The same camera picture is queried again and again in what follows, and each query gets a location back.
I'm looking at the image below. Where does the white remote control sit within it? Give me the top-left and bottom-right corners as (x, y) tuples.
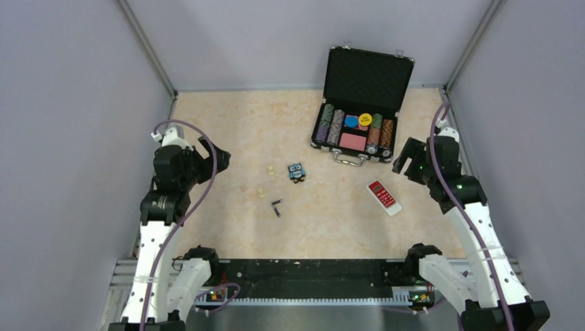
(367, 181), (402, 216)

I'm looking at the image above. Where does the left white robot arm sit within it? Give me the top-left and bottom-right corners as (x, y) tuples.
(108, 142), (230, 330)

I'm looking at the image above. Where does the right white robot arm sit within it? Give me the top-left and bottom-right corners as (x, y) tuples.
(393, 134), (551, 330)

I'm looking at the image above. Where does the yellow dealer chip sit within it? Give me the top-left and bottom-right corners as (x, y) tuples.
(358, 113), (373, 127)

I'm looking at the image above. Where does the red card deck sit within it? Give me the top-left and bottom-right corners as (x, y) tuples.
(339, 132), (367, 152)

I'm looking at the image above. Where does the blue owl figure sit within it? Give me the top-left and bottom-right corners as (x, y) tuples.
(288, 163), (306, 183)

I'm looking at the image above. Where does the blue dealer chip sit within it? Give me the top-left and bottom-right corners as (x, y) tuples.
(344, 115), (359, 128)

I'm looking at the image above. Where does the black poker chip case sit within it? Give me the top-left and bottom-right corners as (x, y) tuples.
(309, 46), (415, 166)

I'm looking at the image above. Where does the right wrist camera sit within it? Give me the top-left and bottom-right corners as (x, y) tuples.
(433, 119), (460, 143)

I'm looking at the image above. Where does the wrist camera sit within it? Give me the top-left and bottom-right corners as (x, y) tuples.
(433, 119), (460, 143)
(150, 126), (192, 150)

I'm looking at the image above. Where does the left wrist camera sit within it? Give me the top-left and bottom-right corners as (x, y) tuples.
(150, 126), (192, 150)

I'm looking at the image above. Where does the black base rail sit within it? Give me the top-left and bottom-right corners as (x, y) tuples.
(109, 258), (522, 316)

